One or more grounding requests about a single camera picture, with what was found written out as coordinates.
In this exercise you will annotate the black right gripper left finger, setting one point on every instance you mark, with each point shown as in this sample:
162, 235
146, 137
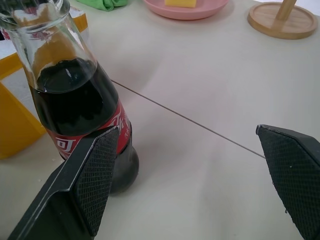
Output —
75, 180

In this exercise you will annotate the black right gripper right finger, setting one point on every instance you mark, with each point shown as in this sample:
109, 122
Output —
295, 170

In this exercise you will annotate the glass cola bottle red label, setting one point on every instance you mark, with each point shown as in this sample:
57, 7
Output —
75, 100

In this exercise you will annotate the white foam box yellow tape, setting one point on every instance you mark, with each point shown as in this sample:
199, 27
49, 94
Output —
80, 23

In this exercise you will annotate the wooden tree rack round base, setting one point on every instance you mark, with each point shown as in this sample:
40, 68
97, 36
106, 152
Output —
282, 25

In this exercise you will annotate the green cloth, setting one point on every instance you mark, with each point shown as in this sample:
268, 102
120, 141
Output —
105, 3

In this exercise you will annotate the pink plate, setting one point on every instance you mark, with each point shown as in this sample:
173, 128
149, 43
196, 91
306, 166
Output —
185, 12

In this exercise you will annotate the yellow sponge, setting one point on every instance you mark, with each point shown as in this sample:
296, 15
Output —
180, 2

